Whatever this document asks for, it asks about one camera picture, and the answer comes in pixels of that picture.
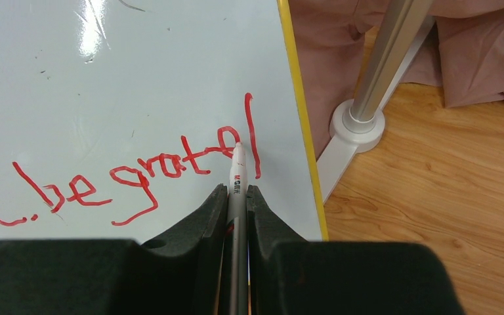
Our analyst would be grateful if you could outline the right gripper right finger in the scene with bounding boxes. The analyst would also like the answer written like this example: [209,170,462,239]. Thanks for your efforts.
[246,186,464,314]

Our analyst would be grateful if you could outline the yellow framed whiteboard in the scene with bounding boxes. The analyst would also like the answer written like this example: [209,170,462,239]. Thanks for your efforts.
[0,1,327,242]

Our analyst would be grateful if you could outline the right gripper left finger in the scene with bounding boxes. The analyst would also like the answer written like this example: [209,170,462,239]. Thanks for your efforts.
[0,184,228,314]

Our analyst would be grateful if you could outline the silver clothes rack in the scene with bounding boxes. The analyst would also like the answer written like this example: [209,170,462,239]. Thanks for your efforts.
[317,1,434,201]

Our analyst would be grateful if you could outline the white red marker pen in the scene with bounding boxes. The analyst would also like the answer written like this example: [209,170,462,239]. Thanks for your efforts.
[228,142,248,314]

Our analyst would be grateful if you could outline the pink shorts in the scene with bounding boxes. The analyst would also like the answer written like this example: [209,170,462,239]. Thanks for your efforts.
[289,1,504,156]

